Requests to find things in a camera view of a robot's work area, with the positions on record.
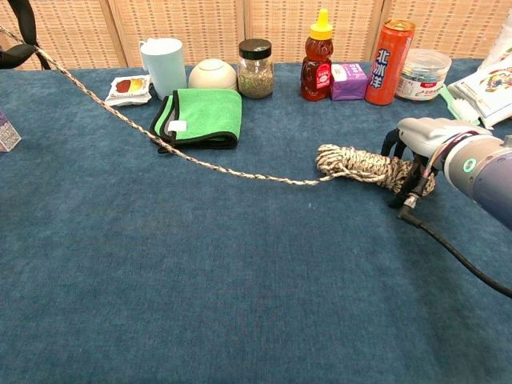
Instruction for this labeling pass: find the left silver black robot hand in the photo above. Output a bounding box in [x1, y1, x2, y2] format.
[0, 0, 40, 70]

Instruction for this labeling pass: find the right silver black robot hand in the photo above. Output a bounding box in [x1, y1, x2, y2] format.
[379, 117, 493, 209]

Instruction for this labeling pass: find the white brown braided rope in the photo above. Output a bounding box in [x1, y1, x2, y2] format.
[0, 24, 436, 197]

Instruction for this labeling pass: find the green scrub brush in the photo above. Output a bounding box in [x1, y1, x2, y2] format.
[438, 83, 482, 126]

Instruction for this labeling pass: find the clear plastic clip tub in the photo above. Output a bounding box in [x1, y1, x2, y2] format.
[394, 48, 453, 101]

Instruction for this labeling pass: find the white printed package bag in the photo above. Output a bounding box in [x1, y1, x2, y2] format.
[446, 55, 512, 130]

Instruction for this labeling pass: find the orange drink can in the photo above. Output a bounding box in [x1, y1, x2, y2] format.
[364, 18, 417, 106]

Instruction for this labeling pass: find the purple small box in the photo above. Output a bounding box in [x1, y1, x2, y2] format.
[330, 62, 369, 102]

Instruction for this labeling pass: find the white plastic bag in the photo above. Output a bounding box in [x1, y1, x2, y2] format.
[478, 26, 512, 72]

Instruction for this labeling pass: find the small purple carton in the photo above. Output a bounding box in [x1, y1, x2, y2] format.
[0, 110, 22, 154]

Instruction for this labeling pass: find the white snack packet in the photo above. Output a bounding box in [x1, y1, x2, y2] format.
[104, 74, 152, 108]

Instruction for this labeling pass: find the bear-shaped honey bottle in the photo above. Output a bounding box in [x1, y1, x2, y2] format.
[300, 8, 335, 102]

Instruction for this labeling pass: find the light blue mug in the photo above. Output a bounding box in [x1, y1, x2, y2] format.
[138, 37, 188, 102]

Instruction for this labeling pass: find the woven bamboo folding screen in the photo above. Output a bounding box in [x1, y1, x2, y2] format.
[0, 0, 512, 71]

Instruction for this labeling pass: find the glass jar with black lid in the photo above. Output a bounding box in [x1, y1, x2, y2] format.
[237, 38, 275, 99]

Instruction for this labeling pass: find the white ceramic bowl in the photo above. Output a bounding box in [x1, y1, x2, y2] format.
[187, 58, 238, 90]

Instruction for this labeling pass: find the green microfiber cloth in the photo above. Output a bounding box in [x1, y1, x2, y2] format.
[149, 88, 244, 155]

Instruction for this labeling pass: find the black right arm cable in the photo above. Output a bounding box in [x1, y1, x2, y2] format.
[397, 190, 512, 299]

